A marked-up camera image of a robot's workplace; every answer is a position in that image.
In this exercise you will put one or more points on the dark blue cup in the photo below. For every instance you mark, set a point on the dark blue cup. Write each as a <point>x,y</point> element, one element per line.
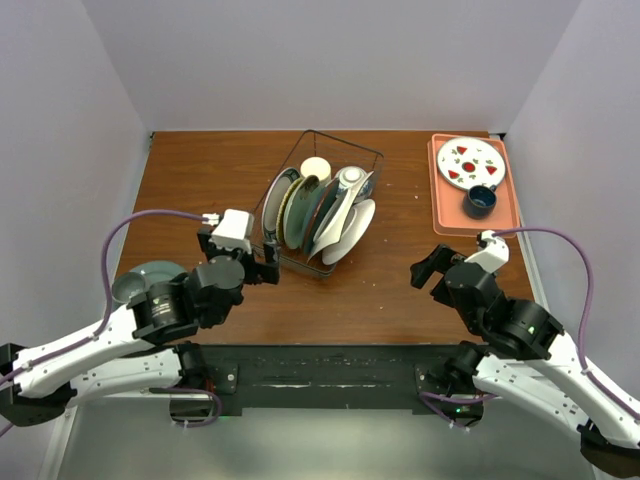
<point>480,201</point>

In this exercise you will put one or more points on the watermelon pattern white plate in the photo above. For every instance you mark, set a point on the watermelon pattern white plate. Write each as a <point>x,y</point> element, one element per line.
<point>465,162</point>

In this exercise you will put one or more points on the white plate red green characters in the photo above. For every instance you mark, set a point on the white plate red green characters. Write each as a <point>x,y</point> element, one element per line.
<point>357,222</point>

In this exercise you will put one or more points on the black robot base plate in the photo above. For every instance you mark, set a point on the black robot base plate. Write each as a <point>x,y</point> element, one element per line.
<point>418,378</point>

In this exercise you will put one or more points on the white plate teal lettered rim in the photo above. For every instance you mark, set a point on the white plate teal lettered rim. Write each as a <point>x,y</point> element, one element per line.
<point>273,198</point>

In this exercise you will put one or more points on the black wire dish rack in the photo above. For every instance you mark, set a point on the black wire dish rack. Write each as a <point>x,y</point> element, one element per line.
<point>339,153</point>

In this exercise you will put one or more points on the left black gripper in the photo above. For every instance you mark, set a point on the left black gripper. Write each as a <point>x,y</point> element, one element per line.
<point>261,272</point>

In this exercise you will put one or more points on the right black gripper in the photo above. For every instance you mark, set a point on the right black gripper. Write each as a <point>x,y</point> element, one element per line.
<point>420,270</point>

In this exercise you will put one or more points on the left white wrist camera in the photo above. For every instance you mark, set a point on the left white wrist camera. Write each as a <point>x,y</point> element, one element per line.
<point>231,230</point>

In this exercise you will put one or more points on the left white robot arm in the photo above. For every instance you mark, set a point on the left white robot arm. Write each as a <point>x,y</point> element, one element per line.
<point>131,347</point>

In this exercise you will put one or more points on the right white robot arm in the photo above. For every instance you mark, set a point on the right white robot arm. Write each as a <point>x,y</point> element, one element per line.
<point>526,357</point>

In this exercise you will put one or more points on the salmon pink tray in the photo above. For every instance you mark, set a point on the salmon pink tray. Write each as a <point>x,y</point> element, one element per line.
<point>448,215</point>

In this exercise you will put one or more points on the grey-green round plate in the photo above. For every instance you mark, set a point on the grey-green round plate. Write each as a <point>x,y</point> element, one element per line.
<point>158,271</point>

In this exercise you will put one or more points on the blue floral white bowl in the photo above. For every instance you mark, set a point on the blue floral white bowl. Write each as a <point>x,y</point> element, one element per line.
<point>350,175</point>

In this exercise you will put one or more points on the dark plate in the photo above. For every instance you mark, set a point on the dark plate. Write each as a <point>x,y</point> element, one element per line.
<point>322,204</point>

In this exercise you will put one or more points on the cream ceramic mug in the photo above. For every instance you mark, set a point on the cream ceramic mug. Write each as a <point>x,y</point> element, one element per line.
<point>316,166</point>

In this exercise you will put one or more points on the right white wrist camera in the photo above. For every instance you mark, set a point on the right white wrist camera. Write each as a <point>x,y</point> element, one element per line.
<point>492,253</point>

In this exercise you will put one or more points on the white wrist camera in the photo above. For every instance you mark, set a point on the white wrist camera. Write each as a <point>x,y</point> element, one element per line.
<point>492,253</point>
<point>231,230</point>

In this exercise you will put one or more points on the green plate with flower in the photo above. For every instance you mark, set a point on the green plate with flower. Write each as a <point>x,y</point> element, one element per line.
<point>296,210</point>

